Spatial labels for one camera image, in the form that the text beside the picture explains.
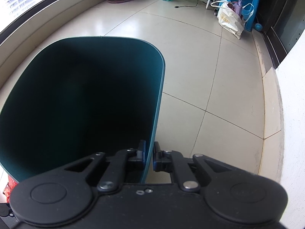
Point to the dark teal trash bin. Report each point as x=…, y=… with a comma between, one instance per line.
x=79, y=96

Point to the black window frame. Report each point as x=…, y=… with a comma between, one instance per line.
x=23, y=18

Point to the white tote bag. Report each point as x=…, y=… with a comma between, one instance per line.
x=230, y=16

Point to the small blue ball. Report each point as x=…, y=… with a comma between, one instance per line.
x=258, y=27

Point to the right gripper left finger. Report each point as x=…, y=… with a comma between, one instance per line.
x=106, y=173

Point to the red mesh item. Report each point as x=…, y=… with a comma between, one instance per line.
x=11, y=184

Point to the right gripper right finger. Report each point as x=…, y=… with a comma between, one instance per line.
x=189, y=174

